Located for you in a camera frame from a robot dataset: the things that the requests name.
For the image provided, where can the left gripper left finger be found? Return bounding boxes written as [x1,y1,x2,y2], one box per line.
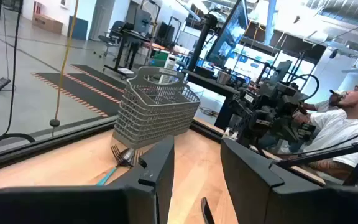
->
[0,135,175,224]

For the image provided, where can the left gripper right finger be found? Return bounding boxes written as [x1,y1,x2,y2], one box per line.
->
[221,138,358,224]

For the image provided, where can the metal cup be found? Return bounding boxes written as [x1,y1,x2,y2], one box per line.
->
[216,70,232,85]

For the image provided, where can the black work table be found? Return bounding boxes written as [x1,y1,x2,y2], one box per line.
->
[183,68,241,129]

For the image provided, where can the person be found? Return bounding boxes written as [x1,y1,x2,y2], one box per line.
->
[292,75,358,184]
[301,89,347,113]

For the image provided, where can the large display monitor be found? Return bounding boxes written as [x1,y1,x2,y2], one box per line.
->
[205,0,250,68]

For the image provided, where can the black monitor pole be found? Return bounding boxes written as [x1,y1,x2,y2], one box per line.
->
[186,14,219,73]

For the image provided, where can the grey plastic cutlery basket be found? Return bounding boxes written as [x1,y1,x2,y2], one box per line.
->
[112,66,201,149]

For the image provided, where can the white tower appliance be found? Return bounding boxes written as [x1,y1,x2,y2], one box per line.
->
[158,54,177,85]

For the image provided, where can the green box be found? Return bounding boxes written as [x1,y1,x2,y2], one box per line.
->
[149,49,170,68]

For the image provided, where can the black orange-striped floor mat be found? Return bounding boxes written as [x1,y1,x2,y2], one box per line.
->
[31,63,127,118]

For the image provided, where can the black standing desk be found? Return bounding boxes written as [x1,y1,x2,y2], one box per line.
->
[103,27,155,78]

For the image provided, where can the black power strip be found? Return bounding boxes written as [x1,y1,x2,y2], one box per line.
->
[0,77,12,91]

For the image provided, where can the dark office chair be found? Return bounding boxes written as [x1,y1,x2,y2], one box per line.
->
[93,20,126,60]

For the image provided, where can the blue panel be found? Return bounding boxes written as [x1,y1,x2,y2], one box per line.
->
[68,16,89,40]

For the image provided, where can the brown cardboard box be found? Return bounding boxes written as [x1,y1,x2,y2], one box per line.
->
[32,14,64,35]

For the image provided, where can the silver mounting bracket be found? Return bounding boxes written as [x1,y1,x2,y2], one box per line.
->
[221,126,239,141]

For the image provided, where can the black coiled cable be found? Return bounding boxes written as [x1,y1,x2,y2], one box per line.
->
[0,0,37,154]

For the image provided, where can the yellow power cable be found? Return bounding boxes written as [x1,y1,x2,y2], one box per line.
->
[53,0,80,121]

